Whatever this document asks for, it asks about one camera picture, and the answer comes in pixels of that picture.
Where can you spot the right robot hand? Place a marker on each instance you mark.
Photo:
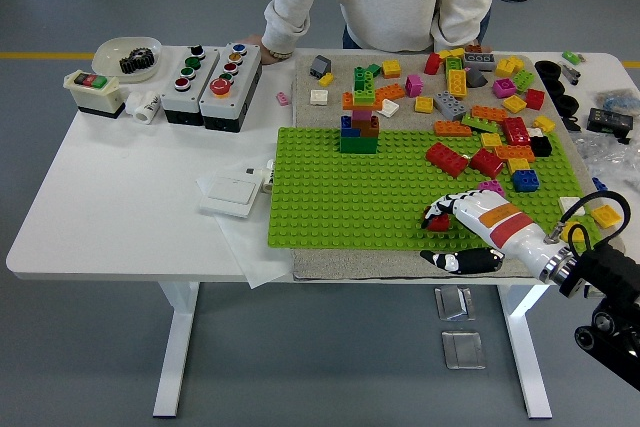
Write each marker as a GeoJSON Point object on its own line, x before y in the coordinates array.
{"type": "Point", "coordinates": [505, 224]}

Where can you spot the person's right hand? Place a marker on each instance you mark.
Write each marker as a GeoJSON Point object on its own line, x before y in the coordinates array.
{"type": "Point", "coordinates": [272, 58]}

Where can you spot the red sloped brick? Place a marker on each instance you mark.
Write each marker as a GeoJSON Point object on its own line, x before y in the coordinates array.
{"type": "Point", "coordinates": [486, 162]}

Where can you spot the small red square brick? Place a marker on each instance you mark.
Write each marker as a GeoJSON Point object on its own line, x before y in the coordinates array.
{"type": "Point", "coordinates": [439, 223]}

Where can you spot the long red brick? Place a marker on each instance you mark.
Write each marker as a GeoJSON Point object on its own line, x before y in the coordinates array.
{"type": "Point", "coordinates": [447, 159]}
{"type": "Point", "coordinates": [514, 129]}

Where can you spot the person's right forearm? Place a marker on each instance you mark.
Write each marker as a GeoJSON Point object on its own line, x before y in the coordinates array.
{"type": "Point", "coordinates": [287, 22]}

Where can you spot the person's left forearm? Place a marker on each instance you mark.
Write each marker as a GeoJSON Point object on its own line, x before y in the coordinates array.
{"type": "Point", "coordinates": [460, 22]}

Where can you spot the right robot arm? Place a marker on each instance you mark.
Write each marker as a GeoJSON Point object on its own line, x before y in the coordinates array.
{"type": "Point", "coordinates": [600, 272]}

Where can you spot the magenta square brick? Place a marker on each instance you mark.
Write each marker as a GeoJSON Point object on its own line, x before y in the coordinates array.
{"type": "Point", "coordinates": [413, 85]}
{"type": "Point", "coordinates": [492, 186]}

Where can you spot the small pink brick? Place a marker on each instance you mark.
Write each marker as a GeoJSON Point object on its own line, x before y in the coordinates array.
{"type": "Point", "coordinates": [283, 98]}

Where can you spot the small yellow brick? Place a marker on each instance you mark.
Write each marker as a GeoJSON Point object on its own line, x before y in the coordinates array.
{"type": "Point", "coordinates": [326, 79]}

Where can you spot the white flat brick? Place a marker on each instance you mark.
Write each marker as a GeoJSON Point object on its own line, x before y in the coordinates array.
{"type": "Point", "coordinates": [318, 96]}
{"type": "Point", "coordinates": [567, 203]}
{"type": "Point", "coordinates": [389, 107]}

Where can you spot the long orange brick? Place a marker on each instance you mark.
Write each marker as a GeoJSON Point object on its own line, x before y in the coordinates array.
{"type": "Point", "coordinates": [515, 152]}
{"type": "Point", "coordinates": [487, 112]}
{"type": "Point", "coordinates": [392, 92]}
{"type": "Point", "coordinates": [451, 128]}

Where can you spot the black brick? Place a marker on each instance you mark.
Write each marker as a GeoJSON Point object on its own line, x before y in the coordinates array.
{"type": "Point", "coordinates": [540, 146]}

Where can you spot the small white brick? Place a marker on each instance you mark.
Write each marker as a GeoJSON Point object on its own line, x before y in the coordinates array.
{"type": "Point", "coordinates": [534, 132]}

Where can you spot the yellow flat brick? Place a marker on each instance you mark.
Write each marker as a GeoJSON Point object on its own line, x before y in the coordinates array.
{"type": "Point", "coordinates": [424, 104]}
{"type": "Point", "coordinates": [515, 104]}
{"type": "Point", "coordinates": [606, 215]}

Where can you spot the small blue brick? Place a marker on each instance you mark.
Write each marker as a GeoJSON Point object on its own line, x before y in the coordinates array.
{"type": "Point", "coordinates": [599, 183]}

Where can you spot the long green brick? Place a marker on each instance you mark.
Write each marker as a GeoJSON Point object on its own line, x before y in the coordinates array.
{"type": "Point", "coordinates": [480, 123]}

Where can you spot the yellow square brick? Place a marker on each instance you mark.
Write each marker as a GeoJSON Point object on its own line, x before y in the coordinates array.
{"type": "Point", "coordinates": [391, 68]}

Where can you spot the multicoloured brick tower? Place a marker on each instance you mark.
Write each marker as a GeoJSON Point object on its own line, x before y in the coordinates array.
{"type": "Point", "coordinates": [358, 143]}

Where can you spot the light grey brick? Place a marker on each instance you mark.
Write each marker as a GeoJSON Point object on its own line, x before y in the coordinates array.
{"type": "Point", "coordinates": [450, 105]}

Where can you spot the lime green brick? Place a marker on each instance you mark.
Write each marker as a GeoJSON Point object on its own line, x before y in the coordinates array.
{"type": "Point", "coordinates": [525, 79]}

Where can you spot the dark grey sloped brick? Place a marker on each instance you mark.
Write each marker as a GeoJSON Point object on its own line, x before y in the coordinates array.
{"type": "Point", "coordinates": [477, 78]}

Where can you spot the long yellow brick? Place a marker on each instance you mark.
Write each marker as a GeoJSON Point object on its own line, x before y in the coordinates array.
{"type": "Point", "coordinates": [457, 83]}

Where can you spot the green studded baseplate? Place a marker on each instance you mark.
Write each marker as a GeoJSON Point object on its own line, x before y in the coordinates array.
{"type": "Point", "coordinates": [350, 197]}

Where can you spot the long grey brick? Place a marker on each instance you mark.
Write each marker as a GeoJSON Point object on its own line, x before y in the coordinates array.
{"type": "Point", "coordinates": [480, 61]}

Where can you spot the brown brick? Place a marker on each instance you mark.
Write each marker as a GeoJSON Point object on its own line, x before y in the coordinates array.
{"type": "Point", "coordinates": [475, 48]}

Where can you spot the four-button emergency stop box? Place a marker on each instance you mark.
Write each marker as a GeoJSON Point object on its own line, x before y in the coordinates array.
{"type": "Point", "coordinates": [230, 89]}

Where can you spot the three-button control box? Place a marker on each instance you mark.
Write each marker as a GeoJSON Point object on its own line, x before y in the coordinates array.
{"type": "Point", "coordinates": [189, 84]}

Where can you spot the silver floor plate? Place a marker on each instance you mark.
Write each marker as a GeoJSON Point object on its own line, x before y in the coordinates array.
{"type": "Point", "coordinates": [454, 303]}
{"type": "Point", "coordinates": [462, 349]}

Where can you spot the small black part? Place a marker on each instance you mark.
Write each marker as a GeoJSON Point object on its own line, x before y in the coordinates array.
{"type": "Point", "coordinates": [573, 123]}

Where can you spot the clear plastic bag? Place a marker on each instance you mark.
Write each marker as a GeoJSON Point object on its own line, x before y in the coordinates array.
{"type": "Point", "coordinates": [605, 152]}

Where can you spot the white table leg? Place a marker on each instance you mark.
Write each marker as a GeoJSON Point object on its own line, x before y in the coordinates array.
{"type": "Point", "coordinates": [177, 347]}
{"type": "Point", "coordinates": [525, 347]}

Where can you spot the black metal gear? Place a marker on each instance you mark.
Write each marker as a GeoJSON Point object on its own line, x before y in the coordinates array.
{"type": "Point", "coordinates": [127, 65]}
{"type": "Point", "coordinates": [144, 56]}

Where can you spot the black rubber tyre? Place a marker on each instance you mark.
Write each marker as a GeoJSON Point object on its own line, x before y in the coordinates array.
{"type": "Point", "coordinates": [548, 68]}
{"type": "Point", "coordinates": [556, 87]}
{"type": "Point", "coordinates": [569, 104]}

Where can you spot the white pipe tee fitting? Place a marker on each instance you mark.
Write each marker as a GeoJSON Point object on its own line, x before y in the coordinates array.
{"type": "Point", "coordinates": [144, 106]}

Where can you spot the black electronic module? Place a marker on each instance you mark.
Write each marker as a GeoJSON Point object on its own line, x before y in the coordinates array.
{"type": "Point", "coordinates": [611, 121]}

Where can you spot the grey-brown mat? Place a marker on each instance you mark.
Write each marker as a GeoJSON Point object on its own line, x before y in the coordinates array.
{"type": "Point", "coordinates": [350, 267]}

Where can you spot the white plastic bowl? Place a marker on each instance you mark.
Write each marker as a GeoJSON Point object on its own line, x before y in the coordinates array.
{"type": "Point", "coordinates": [107, 59]}

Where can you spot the small metal tool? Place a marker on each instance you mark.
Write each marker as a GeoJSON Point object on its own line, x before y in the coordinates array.
{"type": "Point", "coordinates": [570, 72]}

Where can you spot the plastic bag blue parts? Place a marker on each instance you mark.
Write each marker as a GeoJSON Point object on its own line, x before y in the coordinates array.
{"type": "Point", "coordinates": [617, 98]}

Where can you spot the small green part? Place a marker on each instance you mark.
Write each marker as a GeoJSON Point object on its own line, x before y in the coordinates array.
{"type": "Point", "coordinates": [570, 55]}

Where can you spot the white paper sheet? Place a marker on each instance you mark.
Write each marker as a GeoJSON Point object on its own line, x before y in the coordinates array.
{"type": "Point", "coordinates": [255, 257]}

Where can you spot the white wall switch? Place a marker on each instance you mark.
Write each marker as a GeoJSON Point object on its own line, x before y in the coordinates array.
{"type": "Point", "coordinates": [231, 192]}

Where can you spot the beige red-green switch box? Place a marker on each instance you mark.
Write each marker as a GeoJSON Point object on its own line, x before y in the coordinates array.
{"type": "Point", "coordinates": [92, 92]}

